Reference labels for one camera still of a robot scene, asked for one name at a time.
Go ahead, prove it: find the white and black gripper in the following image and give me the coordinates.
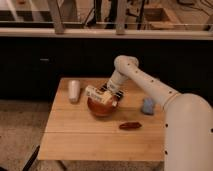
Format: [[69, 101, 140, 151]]
[[99, 84, 124, 100]]

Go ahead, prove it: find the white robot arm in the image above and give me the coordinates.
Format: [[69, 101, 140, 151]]
[[107, 55, 213, 171]]

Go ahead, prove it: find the brown ceramic bowl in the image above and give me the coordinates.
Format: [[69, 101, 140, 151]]
[[87, 98, 118, 117]]

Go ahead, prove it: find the white plastic cup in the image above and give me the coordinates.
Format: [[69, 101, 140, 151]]
[[68, 80, 81, 103]]

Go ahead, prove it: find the blue sponge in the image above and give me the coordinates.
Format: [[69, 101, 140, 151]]
[[141, 98, 155, 115]]

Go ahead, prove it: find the dark red sausage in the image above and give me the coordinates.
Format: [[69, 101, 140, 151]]
[[119, 122, 142, 130]]

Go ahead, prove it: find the wooden table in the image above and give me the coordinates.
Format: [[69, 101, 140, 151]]
[[38, 78, 164, 161]]

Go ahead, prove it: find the wooden crate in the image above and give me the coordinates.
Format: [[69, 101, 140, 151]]
[[144, 7, 183, 30]]

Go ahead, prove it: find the black cabinet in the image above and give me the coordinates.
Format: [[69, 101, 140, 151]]
[[0, 37, 213, 105]]

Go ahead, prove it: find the grey window post right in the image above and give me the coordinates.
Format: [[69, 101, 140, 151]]
[[116, 0, 127, 35]]

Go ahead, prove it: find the grey window post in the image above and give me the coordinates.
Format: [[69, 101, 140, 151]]
[[116, 0, 127, 35], [47, 0, 64, 34]]

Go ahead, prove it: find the grey window post left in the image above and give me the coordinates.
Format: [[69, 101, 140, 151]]
[[47, 0, 64, 34]]

